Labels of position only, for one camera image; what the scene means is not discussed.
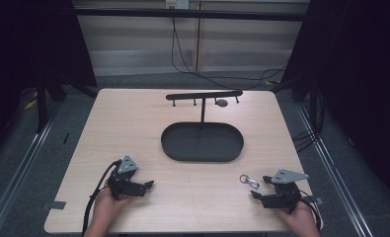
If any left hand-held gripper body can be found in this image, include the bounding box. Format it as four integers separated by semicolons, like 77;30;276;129
107;154;140;200

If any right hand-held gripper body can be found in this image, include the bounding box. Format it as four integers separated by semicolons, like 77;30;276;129
270;168;310;212

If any person's right hand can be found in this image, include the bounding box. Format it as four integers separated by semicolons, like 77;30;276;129
274;200;317;232

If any person's left hand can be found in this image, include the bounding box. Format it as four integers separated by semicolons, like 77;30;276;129
92;187;132;228

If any silver keyring with clasp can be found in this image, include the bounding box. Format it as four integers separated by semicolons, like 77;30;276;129
238;174;261;190

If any black tray stand with hooks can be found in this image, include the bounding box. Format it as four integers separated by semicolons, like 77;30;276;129
160;89;245;163

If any black metal stand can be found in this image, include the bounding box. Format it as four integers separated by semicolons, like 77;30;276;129
35;73;49;134

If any yellow tape strip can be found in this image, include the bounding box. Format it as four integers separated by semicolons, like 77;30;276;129
23;98;39;112

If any black curtain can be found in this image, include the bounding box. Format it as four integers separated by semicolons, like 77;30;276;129
279;0;390;198
0;0;98;166

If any black horizontal metal bar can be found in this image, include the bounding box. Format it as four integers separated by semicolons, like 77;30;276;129
73;7;309;23

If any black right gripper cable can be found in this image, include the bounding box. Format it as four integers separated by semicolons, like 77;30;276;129
299;190;323;232

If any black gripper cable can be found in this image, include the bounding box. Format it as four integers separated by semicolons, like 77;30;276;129
81;159;122;237
299;190;323;232

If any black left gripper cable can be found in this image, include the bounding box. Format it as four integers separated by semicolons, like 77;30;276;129
81;159;122;237

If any aluminium floor rail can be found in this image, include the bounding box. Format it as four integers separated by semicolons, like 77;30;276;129
0;108;60;237
295;103;376;237

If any bundle of black cables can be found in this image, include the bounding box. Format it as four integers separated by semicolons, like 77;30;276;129
291;128;320;153

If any black cable on floor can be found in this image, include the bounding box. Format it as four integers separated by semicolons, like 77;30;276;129
170;16;288;91

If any white wall socket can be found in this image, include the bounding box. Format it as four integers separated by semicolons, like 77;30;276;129
165;0;191;10

